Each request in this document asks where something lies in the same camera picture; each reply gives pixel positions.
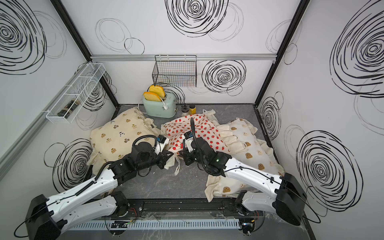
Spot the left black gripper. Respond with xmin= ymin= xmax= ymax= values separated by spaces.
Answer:
xmin=137 ymin=149 xmax=175 ymax=172

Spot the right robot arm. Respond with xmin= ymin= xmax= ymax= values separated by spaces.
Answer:
xmin=182 ymin=138 xmax=307 ymax=226

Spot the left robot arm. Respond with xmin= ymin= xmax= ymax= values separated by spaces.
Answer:
xmin=25 ymin=142 xmax=173 ymax=240

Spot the yellow spice jar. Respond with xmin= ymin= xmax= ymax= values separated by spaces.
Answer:
xmin=189 ymin=104 xmax=197 ymax=115

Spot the cream bear print pillow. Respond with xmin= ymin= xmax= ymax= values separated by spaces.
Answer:
xmin=205 ymin=118 xmax=285 ymax=202

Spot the black lid spice jar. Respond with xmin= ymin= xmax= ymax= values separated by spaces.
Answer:
xmin=181 ymin=104 xmax=190 ymax=117

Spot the mint green toaster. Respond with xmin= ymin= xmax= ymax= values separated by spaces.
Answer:
xmin=143 ymin=93 xmax=177 ymax=118

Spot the front yellow toast slice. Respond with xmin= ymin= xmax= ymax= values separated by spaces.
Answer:
xmin=143 ymin=92 xmax=163 ymax=102

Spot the yellow toast slice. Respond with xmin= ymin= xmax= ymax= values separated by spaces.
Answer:
xmin=143 ymin=92 xmax=163 ymax=102
xmin=149 ymin=85 xmax=166 ymax=99

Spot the rear yellow toast slice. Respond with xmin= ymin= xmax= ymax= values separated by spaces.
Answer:
xmin=149 ymin=85 xmax=166 ymax=99

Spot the dark item in shelf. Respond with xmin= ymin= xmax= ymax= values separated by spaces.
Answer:
xmin=57 ymin=99 xmax=80 ymax=119

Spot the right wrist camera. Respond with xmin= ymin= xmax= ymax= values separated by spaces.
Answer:
xmin=183 ymin=131 xmax=194 ymax=154

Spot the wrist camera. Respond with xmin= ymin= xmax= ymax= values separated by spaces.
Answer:
xmin=183 ymin=131 xmax=194 ymax=154
xmin=155 ymin=135 xmax=170 ymax=155

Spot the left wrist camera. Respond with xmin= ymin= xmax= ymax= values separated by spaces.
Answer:
xmin=155 ymin=135 xmax=170 ymax=155

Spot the white toaster power cord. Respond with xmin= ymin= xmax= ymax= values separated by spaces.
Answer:
xmin=137 ymin=95 xmax=169 ymax=115

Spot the white slotted cable duct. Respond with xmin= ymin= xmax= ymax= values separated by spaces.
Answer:
xmin=71 ymin=219 xmax=240 ymax=231

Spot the black wire basket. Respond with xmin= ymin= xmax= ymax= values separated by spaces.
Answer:
xmin=152 ymin=55 xmax=198 ymax=87

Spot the white wire wall shelf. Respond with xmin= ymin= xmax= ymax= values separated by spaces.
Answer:
xmin=46 ymin=63 xmax=106 ymax=124

